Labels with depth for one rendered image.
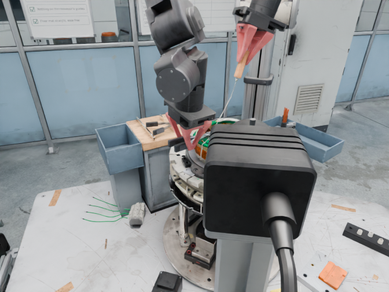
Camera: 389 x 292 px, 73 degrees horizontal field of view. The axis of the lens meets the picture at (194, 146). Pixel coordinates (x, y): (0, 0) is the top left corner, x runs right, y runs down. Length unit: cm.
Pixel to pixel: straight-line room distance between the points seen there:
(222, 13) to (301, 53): 89
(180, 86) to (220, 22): 258
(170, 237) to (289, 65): 233
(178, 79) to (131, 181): 55
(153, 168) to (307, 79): 243
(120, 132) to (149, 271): 46
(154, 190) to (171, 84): 56
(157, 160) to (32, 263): 47
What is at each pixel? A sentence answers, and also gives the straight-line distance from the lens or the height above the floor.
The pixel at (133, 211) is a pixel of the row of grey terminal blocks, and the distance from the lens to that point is 94.
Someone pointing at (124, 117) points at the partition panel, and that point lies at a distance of 302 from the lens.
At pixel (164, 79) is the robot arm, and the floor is 134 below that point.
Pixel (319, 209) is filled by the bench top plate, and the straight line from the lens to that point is 108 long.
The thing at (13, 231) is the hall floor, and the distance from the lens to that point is 235.
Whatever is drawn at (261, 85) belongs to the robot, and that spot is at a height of 115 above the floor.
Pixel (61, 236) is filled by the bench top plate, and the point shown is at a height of 78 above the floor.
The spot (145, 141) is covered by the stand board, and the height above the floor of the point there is 106.
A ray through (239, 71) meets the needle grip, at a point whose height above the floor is 131.
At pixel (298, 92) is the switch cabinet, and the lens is 305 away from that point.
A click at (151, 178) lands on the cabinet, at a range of 89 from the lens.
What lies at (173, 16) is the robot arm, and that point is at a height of 142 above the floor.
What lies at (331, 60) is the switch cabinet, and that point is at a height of 87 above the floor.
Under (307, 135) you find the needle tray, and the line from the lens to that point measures 99.
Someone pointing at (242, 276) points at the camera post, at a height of 131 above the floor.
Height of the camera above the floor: 145
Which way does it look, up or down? 30 degrees down
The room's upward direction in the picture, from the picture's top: straight up
